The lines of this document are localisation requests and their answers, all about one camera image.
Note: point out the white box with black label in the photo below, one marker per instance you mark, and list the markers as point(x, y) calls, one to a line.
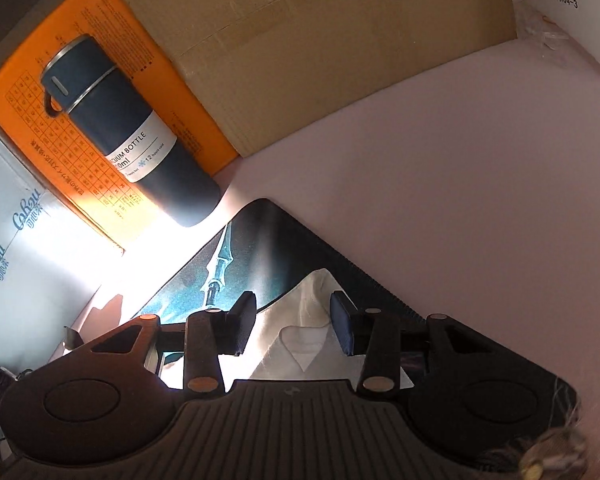
point(597, 20)

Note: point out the dark blue vacuum bottle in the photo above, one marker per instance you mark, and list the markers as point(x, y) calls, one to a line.
point(145, 150)

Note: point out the orange cardboard box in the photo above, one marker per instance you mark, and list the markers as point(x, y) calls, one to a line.
point(145, 65)

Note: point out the clear plastic wrapper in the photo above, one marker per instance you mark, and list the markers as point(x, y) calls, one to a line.
point(545, 30)

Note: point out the brown cardboard box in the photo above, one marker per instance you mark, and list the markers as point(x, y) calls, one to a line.
point(330, 35)

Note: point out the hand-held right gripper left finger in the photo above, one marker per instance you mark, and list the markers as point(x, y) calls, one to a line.
point(244, 321)

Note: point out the dark printed desk mat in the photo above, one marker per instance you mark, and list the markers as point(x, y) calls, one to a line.
point(275, 245)

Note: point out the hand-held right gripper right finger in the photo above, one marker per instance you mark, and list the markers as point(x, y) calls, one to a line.
point(342, 322)

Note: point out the small dark object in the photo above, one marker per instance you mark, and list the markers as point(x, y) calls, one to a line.
point(0, 390)

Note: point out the white collared shirt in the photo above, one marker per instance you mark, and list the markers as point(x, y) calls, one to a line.
point(300, 305)

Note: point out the pale fuzzy tuft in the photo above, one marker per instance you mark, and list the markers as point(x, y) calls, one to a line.
point(555, 452)

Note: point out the white box with blue print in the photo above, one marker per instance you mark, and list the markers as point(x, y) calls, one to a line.
point(35, 260)

